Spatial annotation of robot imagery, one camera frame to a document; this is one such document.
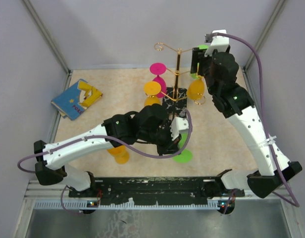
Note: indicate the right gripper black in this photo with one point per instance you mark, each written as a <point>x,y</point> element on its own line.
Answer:
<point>198,56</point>

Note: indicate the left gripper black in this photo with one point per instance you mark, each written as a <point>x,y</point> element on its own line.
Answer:
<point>171,147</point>

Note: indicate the green wine glass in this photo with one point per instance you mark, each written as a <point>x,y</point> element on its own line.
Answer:
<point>196,75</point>
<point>186,155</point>

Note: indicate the orange wine glass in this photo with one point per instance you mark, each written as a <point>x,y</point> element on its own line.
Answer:
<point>120,154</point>
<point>151,89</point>
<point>196,90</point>

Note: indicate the pink wine glass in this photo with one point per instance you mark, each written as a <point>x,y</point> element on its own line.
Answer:
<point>158,69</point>

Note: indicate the gold wine glass rack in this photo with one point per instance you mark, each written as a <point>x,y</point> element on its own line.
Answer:
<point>175,98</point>

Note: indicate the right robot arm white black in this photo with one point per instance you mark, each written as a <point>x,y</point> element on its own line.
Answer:
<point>273,167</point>

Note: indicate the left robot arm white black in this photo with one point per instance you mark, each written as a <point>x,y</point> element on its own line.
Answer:
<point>150,125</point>

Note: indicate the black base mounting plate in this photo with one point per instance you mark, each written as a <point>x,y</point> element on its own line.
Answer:
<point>154,190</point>

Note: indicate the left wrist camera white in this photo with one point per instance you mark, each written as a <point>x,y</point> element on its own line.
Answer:
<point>178,125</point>

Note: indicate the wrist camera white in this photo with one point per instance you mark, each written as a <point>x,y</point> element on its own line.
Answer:
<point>219,43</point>
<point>178,125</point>

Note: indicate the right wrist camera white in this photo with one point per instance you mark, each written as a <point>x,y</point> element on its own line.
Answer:
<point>219,43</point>

